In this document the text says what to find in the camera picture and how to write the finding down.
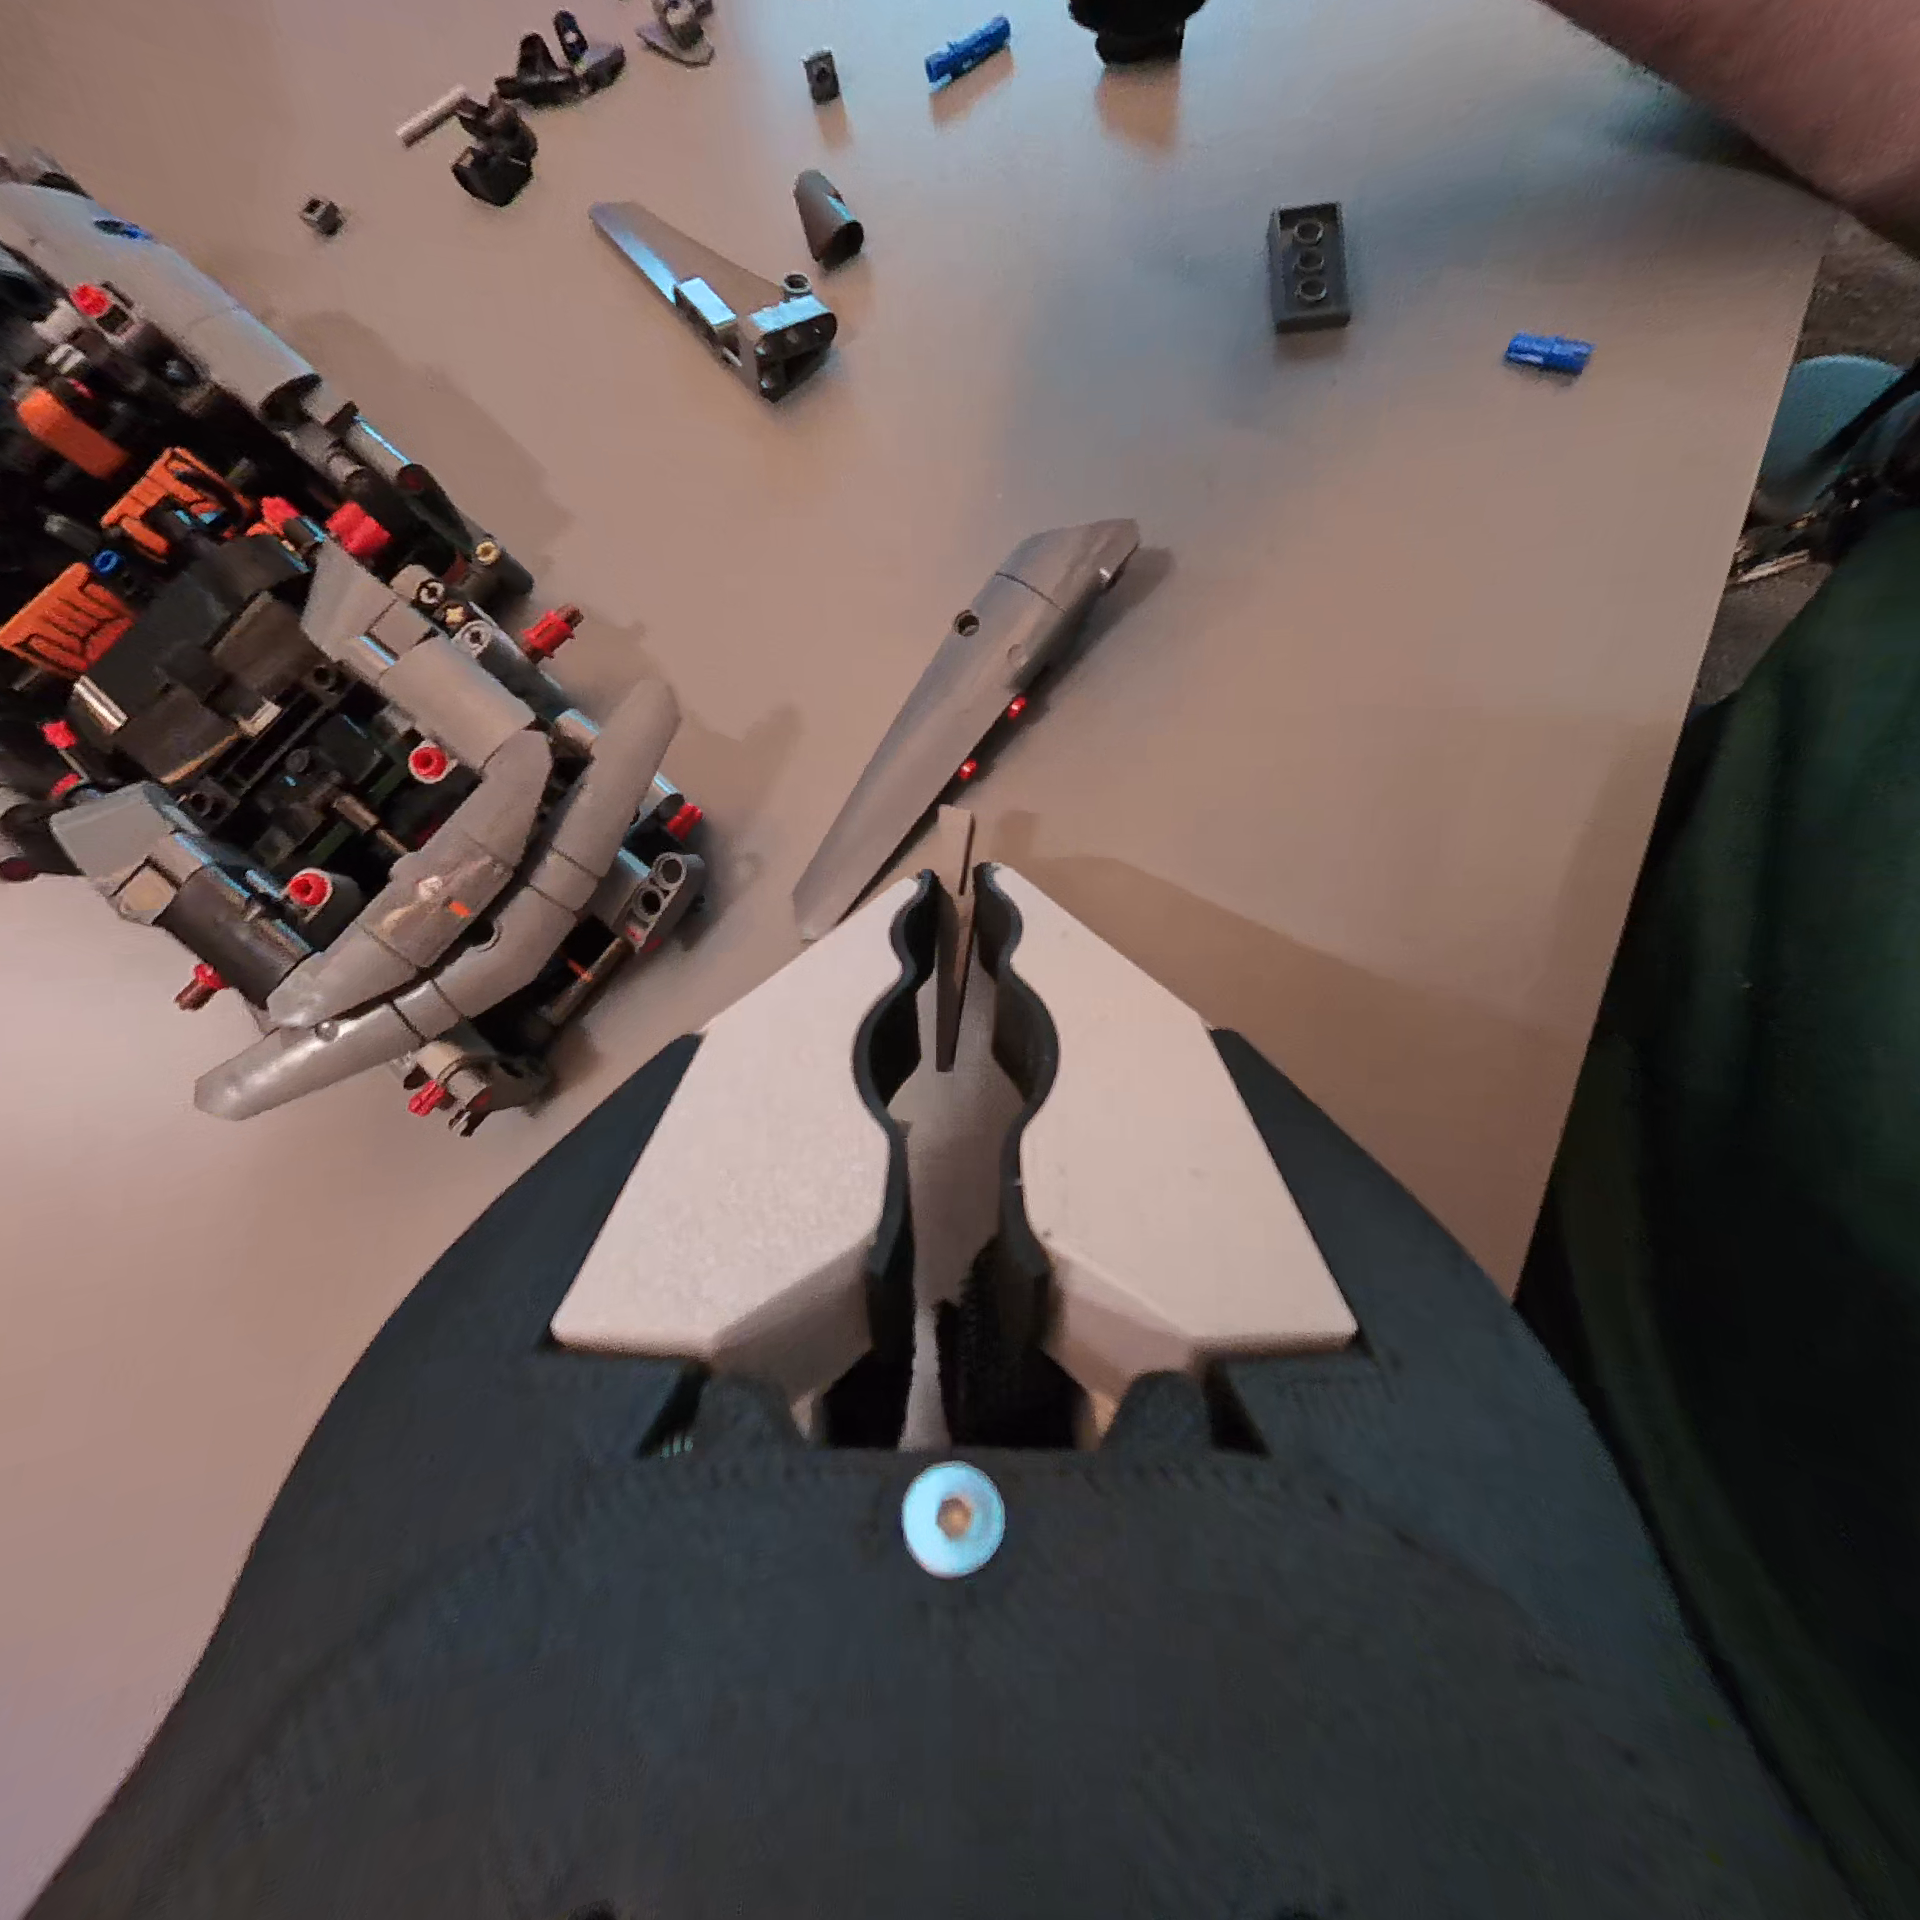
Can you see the dark grey lego brick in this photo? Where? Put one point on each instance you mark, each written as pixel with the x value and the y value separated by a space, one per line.
pixel 1307 271

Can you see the small dark lego connector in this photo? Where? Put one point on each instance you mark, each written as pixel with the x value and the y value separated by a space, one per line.
pixel 320 216
pixel 821 77

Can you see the black rounded object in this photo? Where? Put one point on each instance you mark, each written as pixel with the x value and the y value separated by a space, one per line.
pixel 1133 29

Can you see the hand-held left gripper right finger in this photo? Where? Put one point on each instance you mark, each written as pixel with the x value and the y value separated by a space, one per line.
pixel 1184 1200

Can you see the person's right forearm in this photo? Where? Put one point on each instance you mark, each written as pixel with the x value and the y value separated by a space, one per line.
pixel 1770 106

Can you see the black lego bracket piece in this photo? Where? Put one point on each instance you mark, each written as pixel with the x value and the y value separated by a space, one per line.
pixel 555 66

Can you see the grey lego bracket piece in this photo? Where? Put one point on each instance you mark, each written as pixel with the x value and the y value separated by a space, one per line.
pixel 677 33

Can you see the black lego joint piece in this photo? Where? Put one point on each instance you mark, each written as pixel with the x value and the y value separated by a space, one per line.
pixel 495 159

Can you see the grey lego wing panel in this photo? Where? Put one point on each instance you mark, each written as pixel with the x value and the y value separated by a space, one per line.
pixel 705 284

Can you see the blue lego pin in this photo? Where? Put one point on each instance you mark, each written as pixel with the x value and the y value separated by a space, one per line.
pixel 1549 356
pixel 967 48

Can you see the light grey lego axle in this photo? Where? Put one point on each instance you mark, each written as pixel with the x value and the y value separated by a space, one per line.
pixel 431 120

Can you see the grey lego car model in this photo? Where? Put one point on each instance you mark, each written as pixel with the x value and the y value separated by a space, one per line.
pixel 225 662

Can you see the grey-blue chair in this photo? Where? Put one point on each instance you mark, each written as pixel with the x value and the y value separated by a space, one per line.
pixel 1839 429

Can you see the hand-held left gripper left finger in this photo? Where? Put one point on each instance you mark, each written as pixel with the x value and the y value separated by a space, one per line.
pixel 735 1200

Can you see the long grey lego panel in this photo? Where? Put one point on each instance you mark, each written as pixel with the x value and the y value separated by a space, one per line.
pixel 960 705

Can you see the dark grey lego cone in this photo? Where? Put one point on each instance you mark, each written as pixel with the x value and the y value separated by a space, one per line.
pixel 826 217

